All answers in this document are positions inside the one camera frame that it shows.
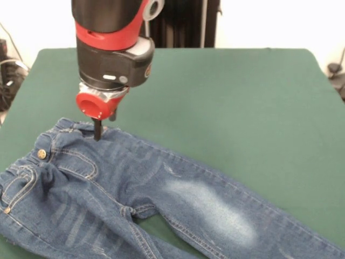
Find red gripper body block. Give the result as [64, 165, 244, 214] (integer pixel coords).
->
[75, 91, 127, 121]

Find blue denim jeans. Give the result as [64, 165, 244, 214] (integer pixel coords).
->
[0, 117, 345, 259]

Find dark green table cloth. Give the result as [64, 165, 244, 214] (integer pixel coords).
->
[0, 47, 345, 259]

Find black wheeled chair base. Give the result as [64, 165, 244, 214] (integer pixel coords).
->
[0, 39, 30, 112]
[327, 62, 345, 102]

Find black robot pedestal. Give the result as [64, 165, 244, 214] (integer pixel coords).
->
[148, 0, 222, 49]

